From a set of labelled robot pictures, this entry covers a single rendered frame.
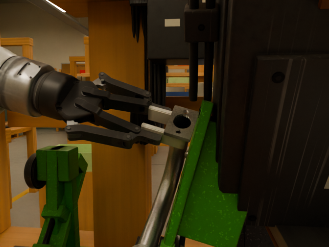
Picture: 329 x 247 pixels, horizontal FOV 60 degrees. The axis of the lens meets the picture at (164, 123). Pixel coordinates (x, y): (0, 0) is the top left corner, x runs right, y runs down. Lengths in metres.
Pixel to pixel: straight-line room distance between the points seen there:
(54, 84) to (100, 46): 0.30
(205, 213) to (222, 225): 0.02
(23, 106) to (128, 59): 0.31
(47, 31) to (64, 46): 0.84
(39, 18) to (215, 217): 11.71
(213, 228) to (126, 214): 0.44
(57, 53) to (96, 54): 10.72
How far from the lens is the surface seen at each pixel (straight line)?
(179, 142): 0.43
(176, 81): 7.29
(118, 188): 0.75
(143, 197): 0.74
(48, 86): 0.46
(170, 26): 0.59
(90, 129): 0.43
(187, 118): 0.43
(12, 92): 0.48
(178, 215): 0.34
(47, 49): 11.63
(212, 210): 0.35
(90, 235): 0.90
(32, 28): 12.00
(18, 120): 0.94
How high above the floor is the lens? 1.28
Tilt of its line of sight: 6 degrees down
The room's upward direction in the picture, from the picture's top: straight up
